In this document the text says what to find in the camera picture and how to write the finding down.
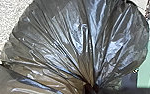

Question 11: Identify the black plastic trash bag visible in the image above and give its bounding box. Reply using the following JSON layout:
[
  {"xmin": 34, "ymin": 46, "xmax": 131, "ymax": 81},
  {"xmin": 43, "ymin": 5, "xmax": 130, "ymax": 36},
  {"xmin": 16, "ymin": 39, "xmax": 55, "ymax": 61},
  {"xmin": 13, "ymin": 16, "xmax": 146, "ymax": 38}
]
[{"xmin": 0, "ymin": 0, "xmax": 150, "ymax": 94}]

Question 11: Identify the green framed glass door leaf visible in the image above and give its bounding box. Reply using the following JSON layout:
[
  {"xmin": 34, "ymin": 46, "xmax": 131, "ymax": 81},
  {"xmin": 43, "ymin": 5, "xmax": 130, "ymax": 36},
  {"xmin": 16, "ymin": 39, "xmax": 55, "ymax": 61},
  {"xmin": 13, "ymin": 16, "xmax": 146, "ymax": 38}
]
[{"xmin": 136, "ymin": 39, "xmax": 150, "ymax": 90}]

